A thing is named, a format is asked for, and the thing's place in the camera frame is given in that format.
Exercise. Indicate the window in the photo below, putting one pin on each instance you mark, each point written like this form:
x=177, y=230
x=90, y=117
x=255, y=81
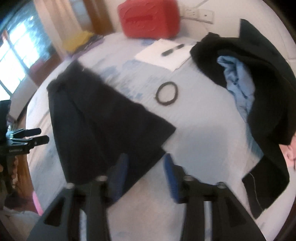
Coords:
x=20, y=51

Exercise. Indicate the yellow folded garment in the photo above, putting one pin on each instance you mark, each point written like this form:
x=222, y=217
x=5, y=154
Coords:
x=77, y=41

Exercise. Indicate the white power strip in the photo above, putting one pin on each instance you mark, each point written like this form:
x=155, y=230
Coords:
x=198, y=14

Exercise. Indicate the black marker pen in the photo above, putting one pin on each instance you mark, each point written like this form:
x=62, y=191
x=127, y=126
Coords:
x=172, y=50

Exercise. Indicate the pale pink cloth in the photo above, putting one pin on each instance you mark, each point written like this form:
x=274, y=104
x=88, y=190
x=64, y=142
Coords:
x=290, y=155

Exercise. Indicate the black printed t-shirt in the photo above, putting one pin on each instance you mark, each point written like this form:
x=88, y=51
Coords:
x=92, y=129

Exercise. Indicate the white paper sheet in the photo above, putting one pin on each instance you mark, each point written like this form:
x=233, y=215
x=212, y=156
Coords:
x=152, y=54

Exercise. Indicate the black crumpled garment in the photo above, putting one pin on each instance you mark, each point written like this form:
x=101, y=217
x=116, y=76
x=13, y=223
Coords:
x=266, y=69

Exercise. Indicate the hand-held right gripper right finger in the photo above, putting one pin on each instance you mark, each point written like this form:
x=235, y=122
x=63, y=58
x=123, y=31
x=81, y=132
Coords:
x=170, y=176

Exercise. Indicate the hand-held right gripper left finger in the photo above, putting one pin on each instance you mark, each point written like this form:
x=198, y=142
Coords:
x=120, y=171

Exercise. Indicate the light blue shirt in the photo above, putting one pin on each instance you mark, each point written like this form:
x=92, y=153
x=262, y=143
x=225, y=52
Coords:
x=240, y=81

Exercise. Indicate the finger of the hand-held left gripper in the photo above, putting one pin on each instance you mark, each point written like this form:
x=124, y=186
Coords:
x=30, y=132
x=39, y=140

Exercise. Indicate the pink object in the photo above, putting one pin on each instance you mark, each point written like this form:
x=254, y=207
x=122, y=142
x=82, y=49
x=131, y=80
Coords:
x=37, y=204

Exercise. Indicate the red hard carry case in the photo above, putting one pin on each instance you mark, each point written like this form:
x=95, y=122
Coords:
x=150, y=18

